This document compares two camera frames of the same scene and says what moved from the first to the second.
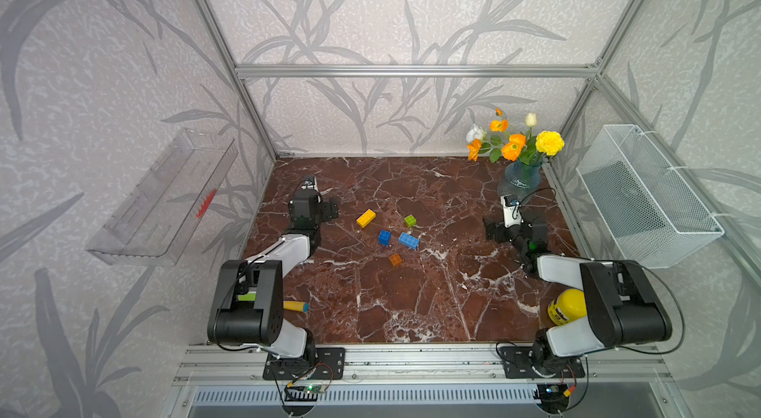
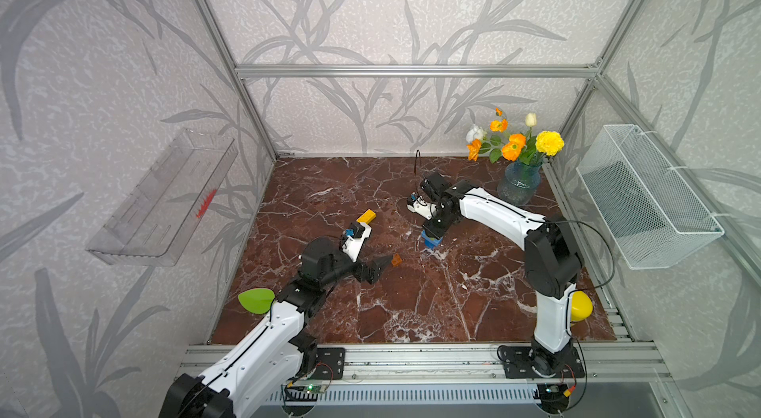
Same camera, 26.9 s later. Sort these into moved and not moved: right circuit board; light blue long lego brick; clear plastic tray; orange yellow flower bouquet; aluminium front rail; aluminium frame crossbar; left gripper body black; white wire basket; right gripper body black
Moved: right gripper body black; light blue long lego brick; left gripper body black
Not moved: right circuit board; clear plastic tray; orange yellow flower bouquet; aluminium front rail; aluminium frame crossbar; white wire basket
